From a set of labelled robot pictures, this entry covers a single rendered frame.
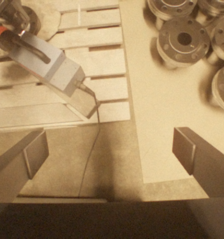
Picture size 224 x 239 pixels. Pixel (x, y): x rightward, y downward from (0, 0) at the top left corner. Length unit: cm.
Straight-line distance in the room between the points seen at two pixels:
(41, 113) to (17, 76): 29
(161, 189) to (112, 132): 44
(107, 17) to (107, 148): 78
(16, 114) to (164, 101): 86
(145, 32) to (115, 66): 38
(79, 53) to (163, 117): 62
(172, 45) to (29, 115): 83
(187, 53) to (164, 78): 25
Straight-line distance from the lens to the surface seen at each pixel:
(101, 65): 100
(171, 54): 93
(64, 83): 77
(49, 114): 96
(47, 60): 76
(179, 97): 112
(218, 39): 106
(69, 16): 121
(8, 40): 94
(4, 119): 108
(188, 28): 103
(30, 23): 120
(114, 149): 104
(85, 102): 84
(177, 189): 112
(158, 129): 105
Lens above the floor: 103
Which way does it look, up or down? 82 degrees down
